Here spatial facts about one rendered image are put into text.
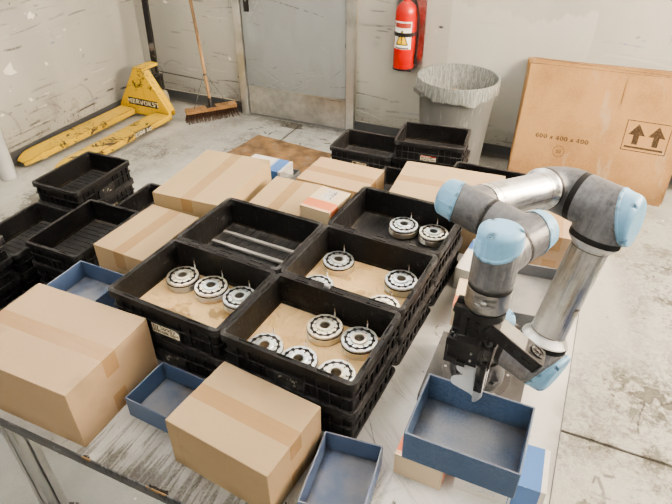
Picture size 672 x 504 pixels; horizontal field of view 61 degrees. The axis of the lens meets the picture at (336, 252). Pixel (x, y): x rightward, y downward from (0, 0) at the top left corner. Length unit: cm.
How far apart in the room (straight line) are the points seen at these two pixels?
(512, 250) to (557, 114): 337
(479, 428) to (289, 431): 46
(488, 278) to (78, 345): 111
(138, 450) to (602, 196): 127
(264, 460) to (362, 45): 376
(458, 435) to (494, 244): 40
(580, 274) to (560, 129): 293
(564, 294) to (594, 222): 19
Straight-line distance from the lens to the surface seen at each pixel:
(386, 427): 160
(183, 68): 565
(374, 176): 237
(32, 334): 175
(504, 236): 92
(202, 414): 146
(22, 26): 501
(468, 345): 103
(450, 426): 115
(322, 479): 150
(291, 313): 172
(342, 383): 139
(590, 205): 135
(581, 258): 139
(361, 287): 181
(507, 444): 115
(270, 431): 140
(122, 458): 164
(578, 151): 430
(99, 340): 166
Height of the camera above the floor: 197
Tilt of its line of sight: 35 degrees down
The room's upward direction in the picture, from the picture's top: straight up
